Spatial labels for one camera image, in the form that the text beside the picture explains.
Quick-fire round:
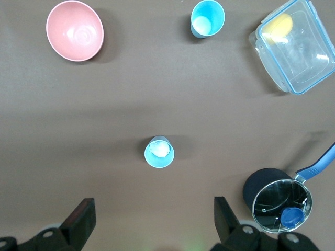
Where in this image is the yellow round food piece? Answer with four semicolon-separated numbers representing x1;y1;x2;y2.
262;13;294;44

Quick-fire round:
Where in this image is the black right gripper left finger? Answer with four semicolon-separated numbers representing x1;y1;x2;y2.
0;198;96;251

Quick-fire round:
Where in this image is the dark blue bottle cap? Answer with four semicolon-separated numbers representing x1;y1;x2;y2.
281;206;305;227

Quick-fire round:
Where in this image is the brown table cover sheet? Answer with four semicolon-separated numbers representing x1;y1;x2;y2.
0;0;335;251

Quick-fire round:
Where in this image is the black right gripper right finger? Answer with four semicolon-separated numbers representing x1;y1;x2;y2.
213;196;320;251

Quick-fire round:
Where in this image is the white paper wad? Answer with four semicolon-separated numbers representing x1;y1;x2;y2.
148;140;171;158

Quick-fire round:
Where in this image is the pink bowl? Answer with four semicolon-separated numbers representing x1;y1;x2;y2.
46;0;105;63

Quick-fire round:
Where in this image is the light blue plastic cup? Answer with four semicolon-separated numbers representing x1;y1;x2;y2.
190;0;226;39
144;135;175;169

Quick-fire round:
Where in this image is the clear plastic food container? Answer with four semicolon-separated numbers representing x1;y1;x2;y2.
248;0;335;96

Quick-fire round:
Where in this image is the dark saucepan with blue handle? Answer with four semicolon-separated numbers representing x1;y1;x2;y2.
242;142;335;233

